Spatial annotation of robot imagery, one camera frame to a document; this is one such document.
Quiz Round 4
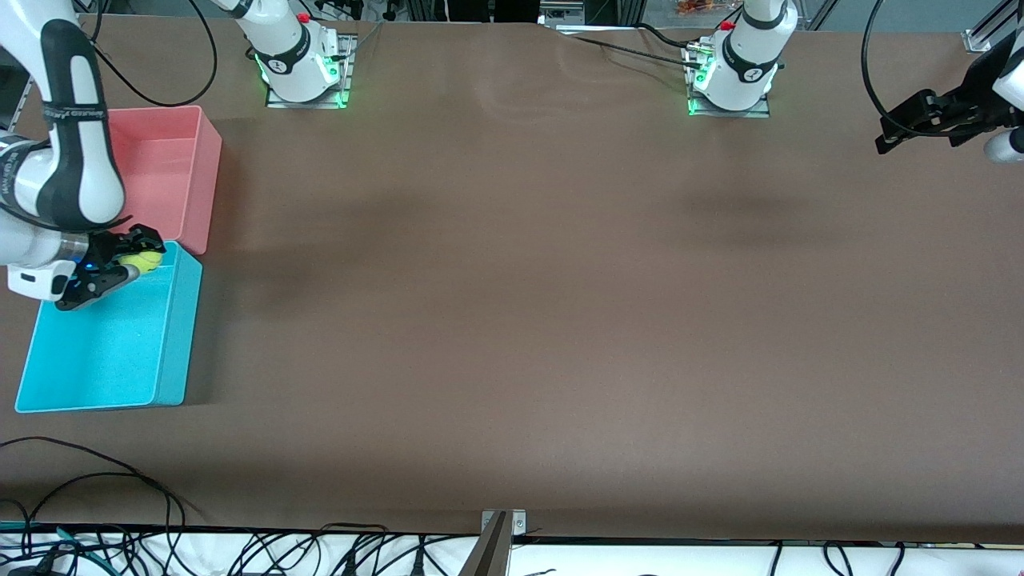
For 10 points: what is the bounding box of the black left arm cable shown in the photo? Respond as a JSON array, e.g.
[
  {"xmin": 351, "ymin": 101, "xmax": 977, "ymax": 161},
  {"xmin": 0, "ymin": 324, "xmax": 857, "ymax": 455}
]
[{"xmin": 861, "ymin": 0, "xmax": 961, "ymax": 138}]

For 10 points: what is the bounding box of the pink plastic bin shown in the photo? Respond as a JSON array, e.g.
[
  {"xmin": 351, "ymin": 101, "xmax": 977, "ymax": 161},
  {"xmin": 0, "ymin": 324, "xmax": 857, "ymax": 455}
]
[{"xmin": 104, "ymin": 106, "xmax": 223, "ymax": 255}]

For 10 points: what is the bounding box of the black right arm cable loop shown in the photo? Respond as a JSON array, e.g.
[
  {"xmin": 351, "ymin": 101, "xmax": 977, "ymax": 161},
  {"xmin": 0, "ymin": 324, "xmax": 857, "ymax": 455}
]
[{"xmin": 76, "ymin": 0, "xmax": 218, "ymax": 108}]

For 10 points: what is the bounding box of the thin black base cable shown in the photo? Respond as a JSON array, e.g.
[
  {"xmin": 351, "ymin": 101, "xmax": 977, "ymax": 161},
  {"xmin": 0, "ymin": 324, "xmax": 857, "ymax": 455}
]
[{"xmin": 558, "ymin": 30, "xmax": 698, "ymax": 66}]

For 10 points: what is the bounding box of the grey aluminium beam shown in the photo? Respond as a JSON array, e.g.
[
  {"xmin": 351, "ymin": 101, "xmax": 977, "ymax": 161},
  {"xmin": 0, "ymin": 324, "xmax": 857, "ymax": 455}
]
[{"xmin": 458, "ymin": 512, "xmax": 513, "ymax": 576}]

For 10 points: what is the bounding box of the long black loose cable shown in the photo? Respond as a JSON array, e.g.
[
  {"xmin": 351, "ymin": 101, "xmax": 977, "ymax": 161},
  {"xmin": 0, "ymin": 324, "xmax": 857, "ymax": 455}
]
[
  {"xmin": 0, "ymin": 436, "xmax": 189, "ymax": 533},
  {"xmin": 18, "ymin": 472, "xmax": 172, "ymax": 533}
]

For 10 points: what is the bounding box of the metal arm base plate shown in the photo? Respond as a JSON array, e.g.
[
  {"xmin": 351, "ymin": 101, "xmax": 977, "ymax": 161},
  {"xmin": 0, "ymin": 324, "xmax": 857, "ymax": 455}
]
[
  {"xmin": 266, "ymin": 34, "xmax": 354, "ymax": 110},
  {"xmin": 686, "ymin": 44, "xmax": 772, "ymax": 119}
]

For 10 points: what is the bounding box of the teal cable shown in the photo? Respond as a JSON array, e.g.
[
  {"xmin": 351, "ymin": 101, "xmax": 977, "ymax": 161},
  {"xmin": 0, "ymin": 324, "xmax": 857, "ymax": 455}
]
[{"xmin": 0, "ymin": 520, "xmax": 113, "ymax": 574}]

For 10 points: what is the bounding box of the blue plastic bin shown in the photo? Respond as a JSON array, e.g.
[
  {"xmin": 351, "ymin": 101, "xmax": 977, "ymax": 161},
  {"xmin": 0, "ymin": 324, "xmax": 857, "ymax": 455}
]
[{"xmin": 14, "ymin": 240, "xmax": 203, "ymax": 414}]

